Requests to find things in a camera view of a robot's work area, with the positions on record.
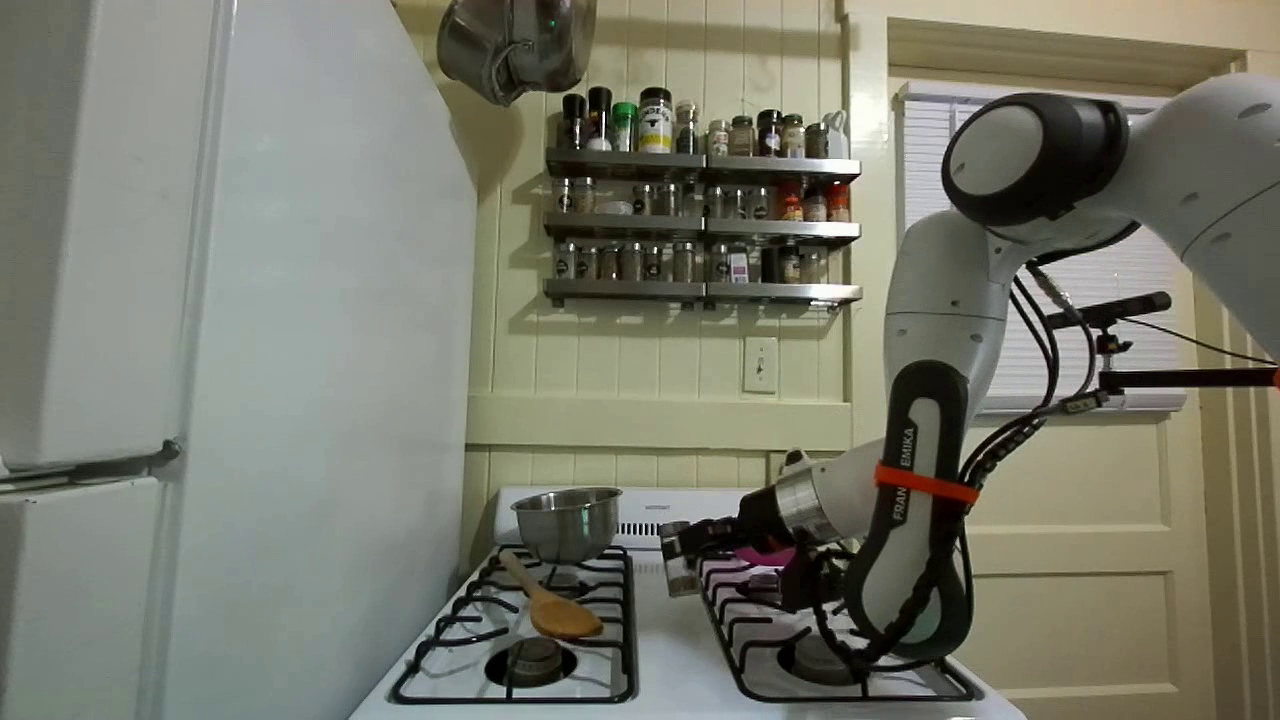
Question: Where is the white gas stove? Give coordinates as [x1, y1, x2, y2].
[352, 482, 1030, 720]

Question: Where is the white window blind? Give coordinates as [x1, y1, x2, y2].
[896, 80, 1204, 418]

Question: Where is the cream wall outlet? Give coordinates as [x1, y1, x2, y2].
[740, 332, 779, 401]

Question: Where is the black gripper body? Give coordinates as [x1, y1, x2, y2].
[724, 488, 809, 563]

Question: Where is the large yellow label jar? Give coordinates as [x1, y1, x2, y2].
[636, 82, 681, 155]

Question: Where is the orange strap on arm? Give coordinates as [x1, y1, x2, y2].
[872, 458, 984, 508]

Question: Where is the black camera boom stand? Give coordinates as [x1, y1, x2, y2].
[1093, 327, 1280, 401]

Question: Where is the hanging metal pot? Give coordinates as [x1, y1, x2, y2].
[431, 0, 598, 107]

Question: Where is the black stove burner grate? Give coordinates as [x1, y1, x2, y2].
[689, 542, 984, 707]
[388, 538, 640, 707]

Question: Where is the metal spice rack shelf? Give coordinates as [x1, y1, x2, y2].
[538, 213, 862, 245]
[543, 147, 862, 185]
[538, 272, 862, 309]

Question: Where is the grey stove burner cap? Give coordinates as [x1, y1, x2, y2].
[783, 631, 858, 688]
[508, 635, 581, 688]

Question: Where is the white refrigerator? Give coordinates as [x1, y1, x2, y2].
[0, 0, 478, 720]

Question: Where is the black cap white bottle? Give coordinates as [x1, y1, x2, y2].
[585, 82, 617, 155]

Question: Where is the wooden spoon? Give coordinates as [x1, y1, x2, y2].
[494, 549, 606, 645]

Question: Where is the thin camera cable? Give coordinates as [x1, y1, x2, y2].
[1128, 317, 1280, 368]

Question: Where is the cream panelled door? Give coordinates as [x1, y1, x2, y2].
[889, 394, 1222, 720]

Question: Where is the grey refrigerator door handle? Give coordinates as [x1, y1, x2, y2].
[0, 434, 183, 498]

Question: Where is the stainless steel pot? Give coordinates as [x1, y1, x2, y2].
[508, 482, 626, 563]

